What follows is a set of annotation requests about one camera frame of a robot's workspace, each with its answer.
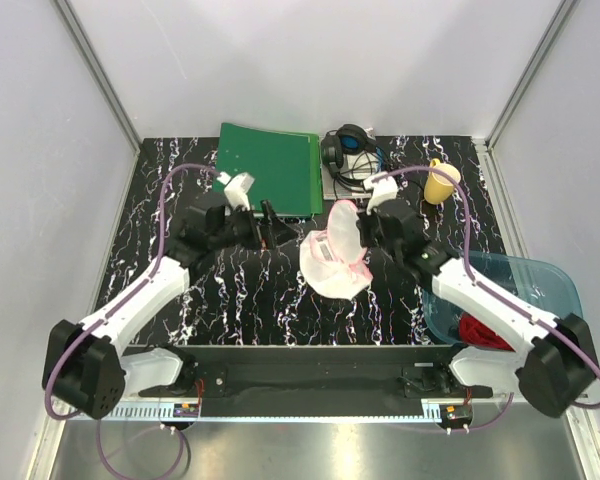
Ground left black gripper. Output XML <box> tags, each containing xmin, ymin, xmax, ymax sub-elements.
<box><xmin>210</xmin><ymin>200</ymin><xmax>298</xmax><ymax>251</ymax></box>

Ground white pink mesh laundry bag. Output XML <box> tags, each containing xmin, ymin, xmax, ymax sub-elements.
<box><xmin>299</xmin><ymin>200</ymin><xmax>373</xmax><ymax>300</ymax></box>

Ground red bra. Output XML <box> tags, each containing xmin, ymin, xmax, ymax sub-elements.
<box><xmin>458</xmin><ymin>312</ymin><xmax>513</xmax><ymax>351</ymax></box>

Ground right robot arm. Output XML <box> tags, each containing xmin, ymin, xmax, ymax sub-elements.
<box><xmin>356</xmin><ymin>200</ymin><xmax>600</xmax><ymax>418</ymax></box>

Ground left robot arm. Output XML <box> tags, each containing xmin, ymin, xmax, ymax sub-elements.
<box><xmin>42</xmin><ymin>193</ymin><xmax>298</xmax><ymax>420</ymax></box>

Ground grey book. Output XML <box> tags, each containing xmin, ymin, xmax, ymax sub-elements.
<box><xmin>320</xmin><ymin>131</ymin><xmax>384</xmax><ymax>193</ymax></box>

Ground green folder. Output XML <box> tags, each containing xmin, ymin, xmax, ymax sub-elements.
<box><xmin>216</xmin><ymin>122</ymin><xmax>323</xmax><ymax>218</ymax></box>

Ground yellow mug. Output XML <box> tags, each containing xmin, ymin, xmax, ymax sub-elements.
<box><xmin>424</xmin><ymin>158</ymin><xmax>461</xmax><ymax>205</ymax></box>

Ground black blue headphones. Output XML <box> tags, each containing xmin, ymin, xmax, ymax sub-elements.
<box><xmin>320</xmin><ymin>124</ymin><xmax>389</xmax><ymax>200</ymax></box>

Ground blue transparent plastic bin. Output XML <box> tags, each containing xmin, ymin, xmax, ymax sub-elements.
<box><xmin>422</xmin><ymin>251</ymin><xmax>583</xmax><ymax>345</ymax></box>

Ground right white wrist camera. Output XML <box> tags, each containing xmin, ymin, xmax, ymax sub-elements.
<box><xmin>362</xmin><ymin>171</ymin><xmax>398</xmax><ymax>214</ymax></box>

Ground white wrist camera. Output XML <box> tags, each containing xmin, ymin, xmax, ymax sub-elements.
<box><xmin>217</xmin><ymin>172</ymin><xmax>254</xmax><ymax>210</ymax></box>
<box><xmin>362</xmin><ymin>171</ymin><xmax>398</xmax><ymax>214</ymax></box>

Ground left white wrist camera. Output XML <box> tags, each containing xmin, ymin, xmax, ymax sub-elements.
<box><xmin>217</xmin><ymin>172</ymin><xmax>254</xmax><ymax>210</ymax></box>

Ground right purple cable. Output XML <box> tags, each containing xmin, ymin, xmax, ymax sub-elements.
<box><xmin>387</xmin><ymin>166</ymin><xmax>600</xmax><ymax>407</ymax></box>

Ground purple cable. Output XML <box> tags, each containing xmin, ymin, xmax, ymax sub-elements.
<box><xmin>387</xmin><ymin>166</ymin><xmax>600</xmax><ymax>407</ymax></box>
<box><xmin>45</xmin><ymin>163</ymin><xmax>224</xmax><ymax>420</ymax></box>

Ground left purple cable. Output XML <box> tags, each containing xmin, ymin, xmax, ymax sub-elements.
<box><xmin>45</xmin><ymin>163</ymin><xmax>224</xmax><ymax>420</ymax></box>

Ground white slotted cable duct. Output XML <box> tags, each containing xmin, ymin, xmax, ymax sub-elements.
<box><xmin>103</xmin><ymin>401</ymin><xmax>175</xmax><ymax>422</ymax></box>

